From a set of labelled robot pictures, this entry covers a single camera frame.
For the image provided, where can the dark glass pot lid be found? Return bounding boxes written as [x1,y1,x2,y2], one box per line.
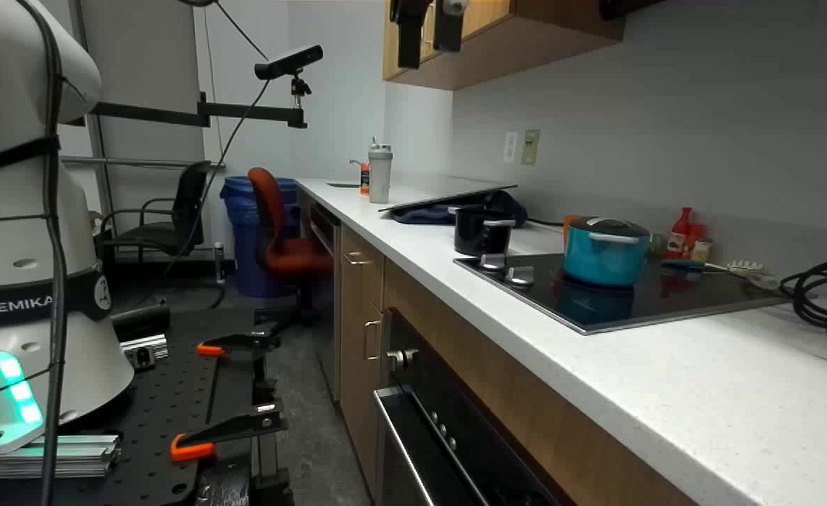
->
[577,213,654,246]

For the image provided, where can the teal blue pot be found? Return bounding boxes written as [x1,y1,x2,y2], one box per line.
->
[560,216,654,290]

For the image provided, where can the wooden upper cabinet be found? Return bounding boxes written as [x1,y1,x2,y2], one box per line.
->
[380,0,626,92]

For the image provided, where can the silver tumbler bottle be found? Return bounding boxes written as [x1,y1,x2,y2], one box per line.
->
[365,138,396,207]

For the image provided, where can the black mug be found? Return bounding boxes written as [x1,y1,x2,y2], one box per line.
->
[453,203,488,259]

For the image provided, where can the small black cup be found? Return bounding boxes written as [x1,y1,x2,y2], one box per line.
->
[479,216,518,259]

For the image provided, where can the red office chair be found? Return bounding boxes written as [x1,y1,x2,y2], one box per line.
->
[244,166,335,286]

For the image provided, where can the blue trash bin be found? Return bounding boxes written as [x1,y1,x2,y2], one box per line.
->
[215,175,307,303]

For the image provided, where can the black office chair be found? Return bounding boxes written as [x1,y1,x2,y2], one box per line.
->
[92,159,215,275]

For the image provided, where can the red bottle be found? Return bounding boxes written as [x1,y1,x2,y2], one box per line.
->
[663,204,711,261]

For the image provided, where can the silver oven knob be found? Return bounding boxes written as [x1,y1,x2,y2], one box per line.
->
[384,345,422,372]

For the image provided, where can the black glass cooktop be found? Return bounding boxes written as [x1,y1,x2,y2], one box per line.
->
[453,244,792,338]

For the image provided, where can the wooden lower cabinets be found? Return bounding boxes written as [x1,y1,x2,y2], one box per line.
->
[331,223,701,506]

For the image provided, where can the black oven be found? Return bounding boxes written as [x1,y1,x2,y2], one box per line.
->
[369,307,577,506]

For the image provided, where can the black perforated robot table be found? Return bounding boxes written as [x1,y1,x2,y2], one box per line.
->
[0,307,290,506]

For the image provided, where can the aluminium extrusion bar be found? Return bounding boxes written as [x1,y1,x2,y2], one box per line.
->
[0,429,124,483]

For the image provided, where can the black camera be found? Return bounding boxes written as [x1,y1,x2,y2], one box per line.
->
[249,43,325,83]

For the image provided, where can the white wall outlet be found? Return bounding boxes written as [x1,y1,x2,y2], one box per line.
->
[500,128,524,169]

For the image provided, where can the beige wall switch plate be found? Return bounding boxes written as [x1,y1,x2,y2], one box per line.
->
[521,126,542,172]

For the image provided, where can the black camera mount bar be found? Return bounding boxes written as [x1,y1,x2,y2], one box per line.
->
[88,90,308,131]

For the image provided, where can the orange handled black clamp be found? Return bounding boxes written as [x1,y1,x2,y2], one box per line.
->
[194,327,283,366]
[165,402,286,467]

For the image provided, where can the silver oven handle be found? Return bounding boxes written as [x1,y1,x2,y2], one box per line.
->
[372,384,491,506]

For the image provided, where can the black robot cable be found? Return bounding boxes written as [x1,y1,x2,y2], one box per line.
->
[16,0,71,506]

